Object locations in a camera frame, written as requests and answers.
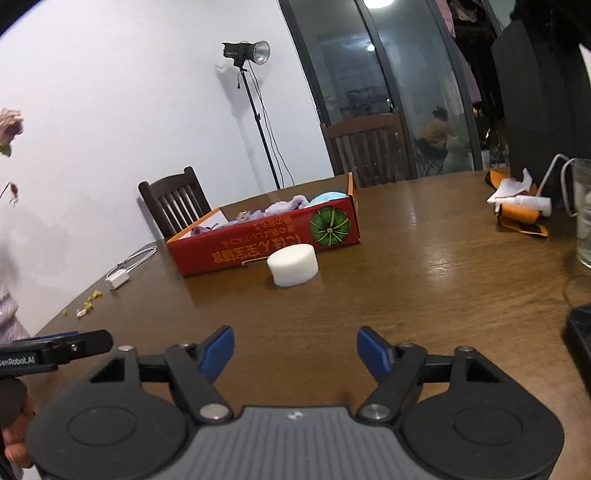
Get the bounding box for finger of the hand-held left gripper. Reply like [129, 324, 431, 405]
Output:
[28, 330, 80, 342]
[44, 329, 114, 366]

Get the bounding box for black device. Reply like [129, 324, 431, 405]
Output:
[561, 305, 591, 374]

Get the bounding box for clear drinking glass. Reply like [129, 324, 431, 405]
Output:
[570, 158, 591, 269]

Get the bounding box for dark wooden slatted chair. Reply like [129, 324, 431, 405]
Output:
[139, 166, 213, 241]

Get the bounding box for thin white cable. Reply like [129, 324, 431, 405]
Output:
[538, 154, 579, 217]

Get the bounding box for red cardboard box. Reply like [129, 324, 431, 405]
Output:
[165, 172, 362, 277]

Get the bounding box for white paper leaflet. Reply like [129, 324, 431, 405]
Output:
[487, 168, 539, 204]

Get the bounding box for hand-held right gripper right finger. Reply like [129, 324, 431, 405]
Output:
[355, 326, 502, 423]

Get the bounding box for black framed sliding glass door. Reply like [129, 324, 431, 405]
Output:
[279, 0, 509, 185]

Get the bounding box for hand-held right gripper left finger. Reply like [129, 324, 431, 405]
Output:
[90, 325, 235, 424]

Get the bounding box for pink ribbed vase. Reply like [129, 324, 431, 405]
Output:
[0, 277, 31, 342]

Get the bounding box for white cream tube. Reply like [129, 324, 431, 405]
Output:
[501, 195, 552, 217]

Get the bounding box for coiled white charger cable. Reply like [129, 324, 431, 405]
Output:
[107, 246, 158, 278]

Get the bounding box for person's left hand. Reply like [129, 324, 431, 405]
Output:
[0, 402, 37, 468]

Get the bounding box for studio light on stand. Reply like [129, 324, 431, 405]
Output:
[222, 40, 283, 191]

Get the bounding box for brown wooden slatted chair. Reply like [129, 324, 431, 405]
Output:
[320, 107, 419, 189]

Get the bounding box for hanging clothes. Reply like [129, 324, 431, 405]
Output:
[436, 0, 497, 107]

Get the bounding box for purple towel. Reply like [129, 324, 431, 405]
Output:
[263, 195, 315, 217]

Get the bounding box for blue plush toy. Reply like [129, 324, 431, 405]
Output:
[307, 190, 347, 206]

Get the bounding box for scattered dried petals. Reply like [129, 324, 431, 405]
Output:
[60, 288, 103, 319]

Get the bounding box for orange and white tubes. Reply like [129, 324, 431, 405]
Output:
[485, 169, 550, 238]

